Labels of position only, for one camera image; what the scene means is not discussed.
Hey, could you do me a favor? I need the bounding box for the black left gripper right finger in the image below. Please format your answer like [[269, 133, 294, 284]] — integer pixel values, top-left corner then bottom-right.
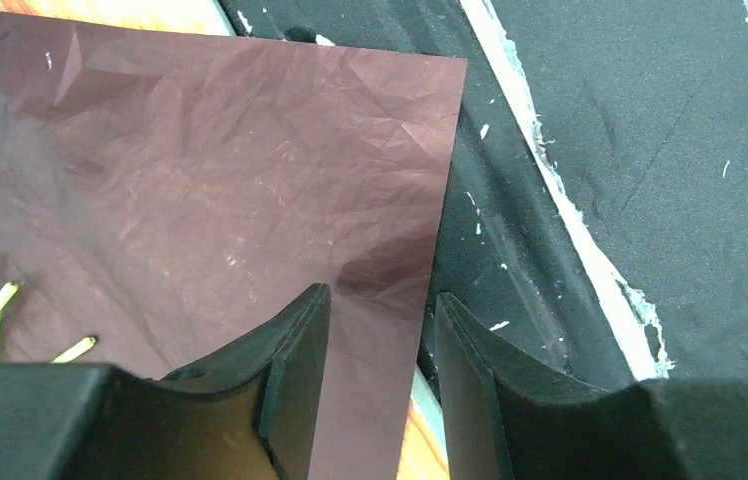
[[435, 293, 748, 479]]

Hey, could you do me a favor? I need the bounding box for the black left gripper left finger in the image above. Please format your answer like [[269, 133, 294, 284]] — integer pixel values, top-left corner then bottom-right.
[[0, 283, 331, 479]]

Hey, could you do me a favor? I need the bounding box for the dark red wrapping paper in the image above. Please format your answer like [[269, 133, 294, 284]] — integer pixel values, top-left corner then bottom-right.
[[0, 13, 466, 479]]

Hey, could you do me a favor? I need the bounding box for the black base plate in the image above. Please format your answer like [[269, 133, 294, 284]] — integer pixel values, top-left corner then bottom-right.
[[221, 1, 748, 388]]

